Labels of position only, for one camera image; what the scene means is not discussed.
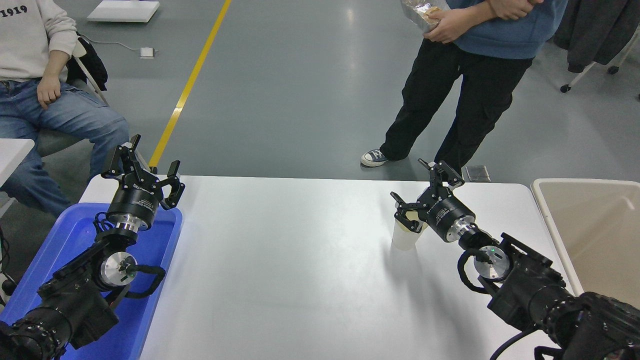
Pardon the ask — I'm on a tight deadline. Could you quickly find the silver foil tray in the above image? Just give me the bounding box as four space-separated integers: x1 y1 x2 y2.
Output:
400 0 448 34

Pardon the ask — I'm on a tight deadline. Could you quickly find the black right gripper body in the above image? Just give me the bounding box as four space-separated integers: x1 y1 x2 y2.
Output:
417 192 476 242

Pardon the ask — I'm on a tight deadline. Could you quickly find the white wheeled rack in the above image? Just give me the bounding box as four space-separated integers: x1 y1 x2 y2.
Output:
560 35 640 101

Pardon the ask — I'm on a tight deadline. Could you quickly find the crumpled tan paper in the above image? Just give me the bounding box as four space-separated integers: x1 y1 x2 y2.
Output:
415 4 444 24

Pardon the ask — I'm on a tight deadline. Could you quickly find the grey chair with white frame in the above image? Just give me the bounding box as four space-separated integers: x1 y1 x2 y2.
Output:
36 39 151 173

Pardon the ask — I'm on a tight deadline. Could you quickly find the seated person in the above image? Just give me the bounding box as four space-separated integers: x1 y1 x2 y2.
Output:
0 0 130 218

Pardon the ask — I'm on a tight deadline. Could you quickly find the standing person's right hand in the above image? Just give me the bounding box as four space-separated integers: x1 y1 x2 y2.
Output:
487 0 543 22

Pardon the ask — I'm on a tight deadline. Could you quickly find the large pale bin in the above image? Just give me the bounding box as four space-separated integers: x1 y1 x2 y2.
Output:
531 178 640 308

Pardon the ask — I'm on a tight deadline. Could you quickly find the flat white floor board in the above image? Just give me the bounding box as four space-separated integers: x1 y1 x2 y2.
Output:
86 0 161 23

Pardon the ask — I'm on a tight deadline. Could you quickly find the dark hanging coat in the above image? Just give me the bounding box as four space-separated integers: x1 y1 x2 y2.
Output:
552 0 640 74

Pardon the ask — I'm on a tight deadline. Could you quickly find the standing person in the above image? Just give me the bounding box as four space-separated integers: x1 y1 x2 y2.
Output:
360 0 568 177

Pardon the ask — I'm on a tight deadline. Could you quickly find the black garment on chair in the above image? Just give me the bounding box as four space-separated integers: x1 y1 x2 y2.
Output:
65 35 109 93

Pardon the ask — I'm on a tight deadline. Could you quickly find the small white side table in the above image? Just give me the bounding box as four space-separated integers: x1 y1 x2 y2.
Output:
0 138 35 188

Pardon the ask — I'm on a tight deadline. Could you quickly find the black cable bundle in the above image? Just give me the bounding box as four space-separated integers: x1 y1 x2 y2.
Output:
0 225 18 307

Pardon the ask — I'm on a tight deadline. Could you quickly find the blue plastic tray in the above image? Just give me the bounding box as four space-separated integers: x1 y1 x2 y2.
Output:
0 202 183 360

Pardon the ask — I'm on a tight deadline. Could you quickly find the white paper cup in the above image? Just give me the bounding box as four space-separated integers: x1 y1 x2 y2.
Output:
391 207 427 251

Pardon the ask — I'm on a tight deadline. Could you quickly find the thin white floor cable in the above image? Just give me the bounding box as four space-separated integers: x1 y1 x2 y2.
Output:
80 34 142 52

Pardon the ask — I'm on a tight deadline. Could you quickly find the seated person's left hand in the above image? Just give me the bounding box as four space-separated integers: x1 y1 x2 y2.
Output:
37 75 62 110

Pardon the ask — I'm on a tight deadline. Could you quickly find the standing person's left hand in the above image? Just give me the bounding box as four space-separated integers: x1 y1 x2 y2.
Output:
422 7 473 45

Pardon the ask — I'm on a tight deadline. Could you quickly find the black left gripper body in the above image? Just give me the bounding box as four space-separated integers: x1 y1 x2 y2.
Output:
106 175 163 224

